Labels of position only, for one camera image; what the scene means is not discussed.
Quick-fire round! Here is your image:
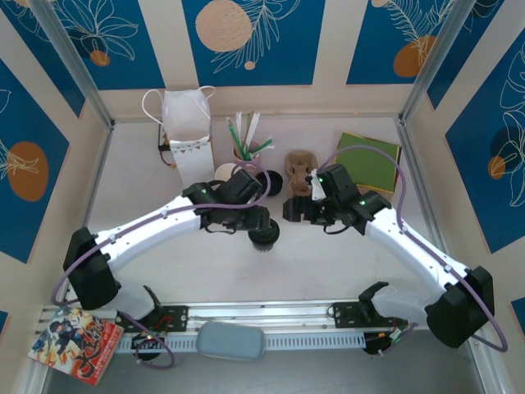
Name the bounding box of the coffee cup with black lid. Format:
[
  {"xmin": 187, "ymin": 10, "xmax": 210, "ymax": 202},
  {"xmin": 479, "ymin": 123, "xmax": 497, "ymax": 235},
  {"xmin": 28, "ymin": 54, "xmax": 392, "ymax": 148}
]
[{"xmin": 248, "ymin": 223, "xmax": 282, "ymax": 253}]

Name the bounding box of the black cup lid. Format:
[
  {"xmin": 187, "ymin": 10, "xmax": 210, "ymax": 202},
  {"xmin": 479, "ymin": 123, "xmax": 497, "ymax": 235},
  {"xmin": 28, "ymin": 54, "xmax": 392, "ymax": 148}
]
[{"xmin": 262, "ymin": 169, "xmax": 285, "ymax": 199}]

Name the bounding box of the brown cardboard cup carrier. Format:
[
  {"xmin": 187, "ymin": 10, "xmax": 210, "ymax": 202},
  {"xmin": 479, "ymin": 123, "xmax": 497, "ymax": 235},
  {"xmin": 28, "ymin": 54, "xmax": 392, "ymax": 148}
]
[{"xmin": 284, "ymin": 149, "xmax": 320, "ymax": 199}]

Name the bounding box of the cartoon animal paper gift bag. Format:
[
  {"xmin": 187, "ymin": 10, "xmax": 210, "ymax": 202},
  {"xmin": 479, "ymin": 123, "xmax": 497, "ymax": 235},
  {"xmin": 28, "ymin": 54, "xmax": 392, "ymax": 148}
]
[{"xmin": 141, "ymin": 85, "xmax": 217, "ymax": 193}]

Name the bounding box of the stack of paper cups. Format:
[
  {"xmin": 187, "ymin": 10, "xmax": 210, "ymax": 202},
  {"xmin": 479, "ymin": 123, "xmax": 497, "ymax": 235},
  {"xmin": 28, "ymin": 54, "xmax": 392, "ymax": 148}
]
[{"xmin": 213, "ymin": 162, "xmax": 243, "ymax": 185}]

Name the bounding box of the stack of coloured paper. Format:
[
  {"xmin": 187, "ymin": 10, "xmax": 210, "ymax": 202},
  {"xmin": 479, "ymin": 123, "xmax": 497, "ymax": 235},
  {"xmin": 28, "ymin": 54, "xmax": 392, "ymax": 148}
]
[{"xmin": 333, "ymin": 130, "xmax": 403, "ymax": 195}]

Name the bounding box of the pink cup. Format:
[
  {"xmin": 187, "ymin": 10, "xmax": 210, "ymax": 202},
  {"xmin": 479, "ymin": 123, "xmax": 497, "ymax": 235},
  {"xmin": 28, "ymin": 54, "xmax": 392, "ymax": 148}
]
[{"xmin": 232, "ymin": 140, "xmax": 263, "ymax": 173}]

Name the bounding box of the green straw in torn wrapper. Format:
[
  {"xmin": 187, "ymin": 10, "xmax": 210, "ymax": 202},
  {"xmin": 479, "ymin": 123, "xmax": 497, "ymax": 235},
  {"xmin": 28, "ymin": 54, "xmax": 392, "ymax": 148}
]
[{"xmin": 244, "ymin": 137, "xmax": 276, "ymax": 161}]

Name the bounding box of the long green straw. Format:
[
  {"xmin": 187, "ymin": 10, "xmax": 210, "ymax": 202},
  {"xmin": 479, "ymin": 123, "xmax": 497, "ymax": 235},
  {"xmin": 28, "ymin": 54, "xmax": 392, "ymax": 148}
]
[{"xmin": 226, "ymin": 117, "xmax": 249, "ymax": 160}]

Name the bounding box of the white wrapped straw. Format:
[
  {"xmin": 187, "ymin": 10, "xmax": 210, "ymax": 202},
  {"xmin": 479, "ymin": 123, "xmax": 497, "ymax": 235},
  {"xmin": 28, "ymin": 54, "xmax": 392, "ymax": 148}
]
[{"xmin": 248, "ymin": 109, "xmax": 263, "ymax": 145}]

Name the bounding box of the blue-grey padded case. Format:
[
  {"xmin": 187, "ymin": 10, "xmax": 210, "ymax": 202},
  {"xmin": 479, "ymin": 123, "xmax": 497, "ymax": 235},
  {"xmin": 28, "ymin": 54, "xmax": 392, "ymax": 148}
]
[{"xmin": 195, "ymin": 321, "xmax": 267, "ymax": 363}]

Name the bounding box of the small black orange card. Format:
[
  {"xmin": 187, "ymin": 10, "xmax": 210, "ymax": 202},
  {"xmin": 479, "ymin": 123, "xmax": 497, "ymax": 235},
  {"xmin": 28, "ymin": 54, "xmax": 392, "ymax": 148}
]
[{"xmin": 157, "ymin": 122, "xmax": 171, "ymax": 152}]

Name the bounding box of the colourful comic booklet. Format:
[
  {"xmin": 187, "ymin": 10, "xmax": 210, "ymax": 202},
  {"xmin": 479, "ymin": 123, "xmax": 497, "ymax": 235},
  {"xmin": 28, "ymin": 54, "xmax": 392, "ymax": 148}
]
[{"xmin": 27, "ymin": 305, "xmax": 126, "ymax": 387}]

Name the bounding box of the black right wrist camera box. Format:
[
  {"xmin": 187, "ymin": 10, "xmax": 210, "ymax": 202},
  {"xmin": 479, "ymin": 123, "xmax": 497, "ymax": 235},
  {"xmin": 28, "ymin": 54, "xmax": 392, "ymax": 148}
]
[{"xmin": 318, "ymin": 163, "xmax": 358, "ymax": 199}]

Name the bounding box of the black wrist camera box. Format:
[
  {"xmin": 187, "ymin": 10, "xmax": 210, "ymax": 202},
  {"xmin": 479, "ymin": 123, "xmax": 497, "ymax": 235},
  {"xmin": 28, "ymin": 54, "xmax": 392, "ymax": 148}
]
[
  {"xmin": 318, "ymin": 163, "xmax": 358, "ymax": 199},
  {"xmin": 221, "ymin": 169, "xmax": 265, "ymax": 205}
]

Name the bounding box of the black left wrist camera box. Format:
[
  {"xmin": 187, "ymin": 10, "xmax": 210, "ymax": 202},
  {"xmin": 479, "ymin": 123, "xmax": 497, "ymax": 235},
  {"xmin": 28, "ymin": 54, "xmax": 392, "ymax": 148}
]
[{"xmin": 221, "ymin": 169, "xmax": 265, "ymax": 205}]

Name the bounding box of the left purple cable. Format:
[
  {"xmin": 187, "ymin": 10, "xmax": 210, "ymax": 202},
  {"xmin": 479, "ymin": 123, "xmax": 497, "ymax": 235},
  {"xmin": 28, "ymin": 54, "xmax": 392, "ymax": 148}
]
[{"xmin": 51, "ymin": 159, "xmax": 272, "ymax": 370}]

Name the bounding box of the purple cable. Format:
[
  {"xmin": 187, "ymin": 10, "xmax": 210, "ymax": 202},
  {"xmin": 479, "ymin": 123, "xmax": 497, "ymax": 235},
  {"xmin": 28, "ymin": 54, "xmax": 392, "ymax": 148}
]
[
  {"xmin": 318, "ymin": 146, "xmax": 509, "ymax": 354},
  {"xmin": 51, "ymin": 159, "xmax": 272, "ymax": 370}
]

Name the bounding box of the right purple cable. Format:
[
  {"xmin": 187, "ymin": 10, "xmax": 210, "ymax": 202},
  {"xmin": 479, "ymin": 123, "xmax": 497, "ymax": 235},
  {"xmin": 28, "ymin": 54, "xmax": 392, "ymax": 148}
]
[{"xmin": 318, "ymin": 146, "xmax": 509, "ymax": 354}]

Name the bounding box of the aluminium front rail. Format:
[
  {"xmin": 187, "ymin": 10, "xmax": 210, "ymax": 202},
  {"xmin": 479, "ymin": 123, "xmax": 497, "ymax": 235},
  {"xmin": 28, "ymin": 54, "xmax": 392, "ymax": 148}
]
[{"xmin": 39, "ymin": 299, "xmax": 487, "ymax": 333}]

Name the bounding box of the aluminium side rail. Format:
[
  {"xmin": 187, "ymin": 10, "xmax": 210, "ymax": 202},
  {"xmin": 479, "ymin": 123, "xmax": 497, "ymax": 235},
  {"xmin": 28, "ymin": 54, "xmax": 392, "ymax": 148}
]
[
  {"xmin": 57, "ymin": 121, "xmax": 116, "ymax": 307},
  {"xmin": 394, "ymin": 117, "xmax": 463, "ymax": 296}
]

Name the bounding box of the red-black cable with yellow plug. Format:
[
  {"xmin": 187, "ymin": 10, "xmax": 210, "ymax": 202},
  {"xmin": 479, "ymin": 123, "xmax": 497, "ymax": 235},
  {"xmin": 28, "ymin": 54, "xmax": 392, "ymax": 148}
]
[{"xmin": 158, "ymin": 148, "xmax": 178, "ymax": 170}]

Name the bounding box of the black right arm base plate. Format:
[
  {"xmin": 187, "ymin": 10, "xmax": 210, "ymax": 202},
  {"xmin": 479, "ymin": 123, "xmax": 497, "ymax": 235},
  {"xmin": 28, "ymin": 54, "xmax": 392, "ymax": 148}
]
[{"xmin": 330, "ymin": 301, "xmax": 370, "ymax": 330}]

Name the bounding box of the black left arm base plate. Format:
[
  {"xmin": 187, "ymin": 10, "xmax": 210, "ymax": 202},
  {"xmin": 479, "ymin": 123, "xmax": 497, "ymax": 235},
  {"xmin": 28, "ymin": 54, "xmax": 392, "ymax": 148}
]
[{"xmin": 116, "ymin": 304, "xmax": 190, "ymax": 334}]

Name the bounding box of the white slotted cable duct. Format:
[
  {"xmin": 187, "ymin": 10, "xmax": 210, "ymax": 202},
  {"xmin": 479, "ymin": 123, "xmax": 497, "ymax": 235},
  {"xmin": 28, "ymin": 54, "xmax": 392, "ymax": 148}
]
[{"xmin": 114, "ymin": 331, "xmax": 367, "ymax": 355}]

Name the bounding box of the aluminium frame post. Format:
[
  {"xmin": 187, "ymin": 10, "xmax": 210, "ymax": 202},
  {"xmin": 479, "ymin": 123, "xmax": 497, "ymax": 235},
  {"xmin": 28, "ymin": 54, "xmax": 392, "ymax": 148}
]
[
  {"xmin": 39, "ymin": 0, "xmax": 116, "ymax": 131},
  {"xmin": 398, "ymin": 0, "xmax": 473, "ymax": 126}
]

